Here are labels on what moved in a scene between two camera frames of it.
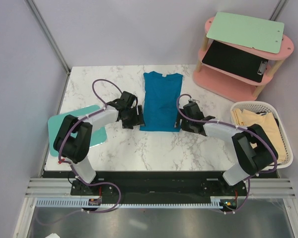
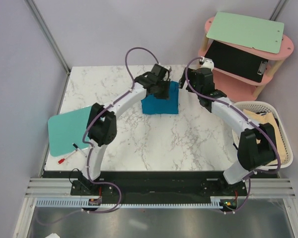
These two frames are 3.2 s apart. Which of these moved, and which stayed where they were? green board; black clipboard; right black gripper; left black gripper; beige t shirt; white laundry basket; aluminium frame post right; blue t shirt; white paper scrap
Moved: left black gripper; blue t shirt; right black gripper
Stayed: white paper scrap; beige t shirt; white laundry basket; green board; black clipboard; aluminium frame post right
